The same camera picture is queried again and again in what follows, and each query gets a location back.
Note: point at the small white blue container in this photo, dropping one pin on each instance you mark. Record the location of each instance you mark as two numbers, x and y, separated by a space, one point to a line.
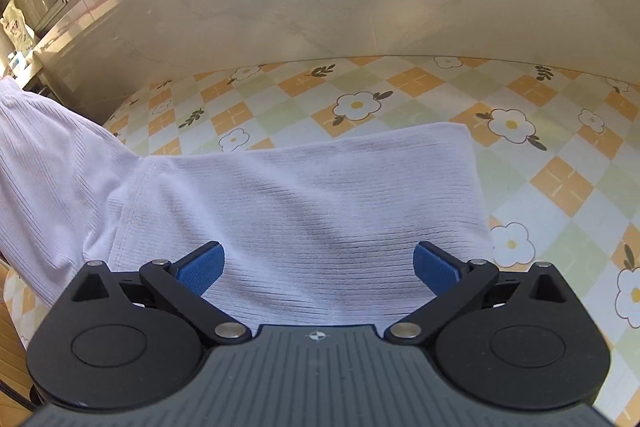
20 62

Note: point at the white printed plastic bag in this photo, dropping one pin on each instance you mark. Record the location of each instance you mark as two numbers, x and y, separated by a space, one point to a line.
15 27

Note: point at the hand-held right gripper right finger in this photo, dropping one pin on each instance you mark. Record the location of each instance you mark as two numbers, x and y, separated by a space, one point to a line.
436 269

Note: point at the lavender ribbed pants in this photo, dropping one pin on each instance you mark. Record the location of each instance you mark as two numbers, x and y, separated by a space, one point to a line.
300 207

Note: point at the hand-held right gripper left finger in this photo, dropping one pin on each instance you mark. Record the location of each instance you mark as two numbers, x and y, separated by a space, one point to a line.
200 269

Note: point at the floral checkered tablecloth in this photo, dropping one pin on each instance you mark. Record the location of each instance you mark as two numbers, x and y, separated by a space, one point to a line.
575 187

